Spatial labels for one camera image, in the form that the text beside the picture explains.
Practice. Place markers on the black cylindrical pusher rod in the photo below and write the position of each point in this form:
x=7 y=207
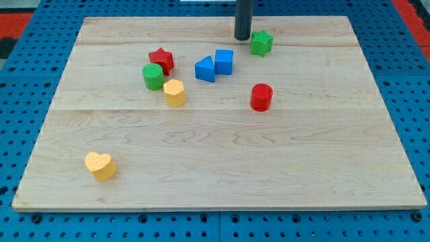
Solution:
x=243 y=19

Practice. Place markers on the green star block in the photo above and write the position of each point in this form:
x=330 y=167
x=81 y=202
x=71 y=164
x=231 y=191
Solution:
x=261 y=43

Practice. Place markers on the red star block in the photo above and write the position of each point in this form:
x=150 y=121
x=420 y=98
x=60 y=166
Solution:
x=162 y=58

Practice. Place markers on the blue cube block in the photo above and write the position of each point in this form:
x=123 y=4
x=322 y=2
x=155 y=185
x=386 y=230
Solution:
x=223 y=62

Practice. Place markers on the blue triangle block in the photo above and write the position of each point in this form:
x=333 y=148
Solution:
x=204 y=69

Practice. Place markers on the red cylinder block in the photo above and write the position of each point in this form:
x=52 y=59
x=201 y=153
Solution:
x=261 y=95

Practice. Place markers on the yellow hexagon block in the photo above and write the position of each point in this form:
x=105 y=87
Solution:
x=174 y=93

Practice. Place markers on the green cylinder block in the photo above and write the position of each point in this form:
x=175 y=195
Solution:
x=153 y=76

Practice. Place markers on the light wooden board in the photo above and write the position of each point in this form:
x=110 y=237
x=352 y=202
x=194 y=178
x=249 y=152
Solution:
x=326 y=142

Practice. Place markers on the yellow heart block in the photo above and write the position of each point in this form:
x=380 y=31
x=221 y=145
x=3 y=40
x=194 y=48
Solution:
x=101 y=166

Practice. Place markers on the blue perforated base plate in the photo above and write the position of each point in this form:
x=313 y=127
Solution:
x=33 y=69

